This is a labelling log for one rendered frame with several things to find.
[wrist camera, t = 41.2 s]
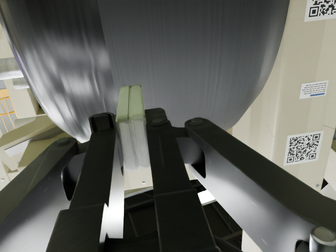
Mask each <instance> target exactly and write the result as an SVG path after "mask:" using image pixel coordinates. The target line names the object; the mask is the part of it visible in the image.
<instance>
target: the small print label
mask: <svg viewBox="0 0 336 252"><path fill-rule="evenodd" d="M328 82H329V80H325V81H317V82H310V83H303V84H301V91H300V97H299V99H305V98H312V97H320V96H325V95H326V92H327V87H328Z"/></svg>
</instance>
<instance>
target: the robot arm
mask: <svg viewBox="0 0 336 252"><path fill-rule="evenodd" d="M88 121H89V125H90V130H91V136H90V139H89V140H88V141H86V142H83V143H79V144H78V141H77V139H76V138H74V137H63V138H59V139H58V140H56V141H54V142H52V143H51V144H50V145H49V146H48V147H47V148H46V149H45V150H44V151H43V152H42V153H40V154H39V155H38V156H37V157H36V158H35V159H34V160H33V161H32V162H31V163H30V164H29V165H28V166H27V167H25V168H24V169H23V170H22V171H21V172H20V173H19V174H18V175H17V176H16V177H15V178H14V179H13V180H12V181H10V182H9V183H8V184H7V185H6V186H5V187H4V188H3V189H2V190H1V191H0V252H244V251H242V250H240V249H239V248H237V247H235V246H234V245H232V244H230V243H229V242H227V241H225V240H223V239H221V238H219V237H217V236H214V235H213V234H212V231H211V228H210V225H209V222H208V219H207V217H206V214H205V211H204V208H203V205H202V203H201V200H200V197H199V194H198V191H197V189H196V188H194V189H193V188H192V185H191V182H190V179H189V176H188V173H187V170H186V167H185V164H188V169H189V170H190V172H191V173H192V174H193V175H194V176H195V177H196V178H197V179H198V180H199V182H200V183H201V184H202V185H203V186H204V187H205V188H206V189H207V190H208V192H209V193H210V194H211V195H212V196H213V197H214V198H215V199H216V200H217V202H218V203H219V204H220V205H221V206H222V207H223V208H224V209H225V210H226V212H227V213H228V214H229V215H230V216H231V217H232V218H233V219H234V220H235V222H236V223H237V224H238V225H239V226H240V227H241V228H242V229H243V230H244V232H245V233H246V234H247V235H248V236H249V237H250V238H251V239H252V240H253V242H254V243H255V244H256V245H257V246H258V247H259V248H260V249H261V250H262V252H336V200H334V199H332V198H329V197H327V196H324V195H322V194H321V193H319V192H318V191H316V190H315V189H313V188H312V187H310V186H309V185H307V184H305V183H304V182H302V181H301V180H299V179H298V178H296V177H295V176H293V175H292V174H290V173H289V172H287V171H286V170H284V169H283V168H281V167H280V166H278V165H277V164H275V163H274V162H272V161H271V160H269V159H267V158H266V157H264V156H263V155H261V154H260V153H258V152H257V151H255V150H254V149H252V148H251V147H249V146H248V145H246V144H245V143H243V142H242V141H240V140H239V139H237V138H236V137H234V136H232V135H231V134H229V133H228V132H226V131H225V130H223V129H222V128H220V127H219V126H217V125H216V124H214V123H213V122H211V121H210V120H208V119H206V118H201V117H195V118H192V119H189V120H187V121H185V123H184V127H174V126H172V125H171V122H170V121H169V120H168V119H167V116H166V113H165V110H164V109H162V108H160V107H159V108H152V109H145V106H144V99H143V93H142V86H141V85H140V84H132V86H129V85H125V86H121V88H120V89H119V97H118V105H117V113H116V114H113V113H111V112H102V113H97V114H94V115H92V116H90V117H89V118H88ZM140 168H141V170H145V169H151V176H152V184H153V192H154V195H153V196H154V205H155V214H156V222H157V230H155V231H152V232H150V233H147V234H144V235H141V236H139V237H136V238H123V223H124V187H125V171H127V172H132V171H137V169H140Z"/></svg>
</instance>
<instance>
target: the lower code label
mask: <svg viewBox="0 0 336 252"><path fill-rule="evenodd" d="M335 18H336V0H307V4H306V11H305V18H304V22H310V21H318V20H326V19H335Z"/></svg>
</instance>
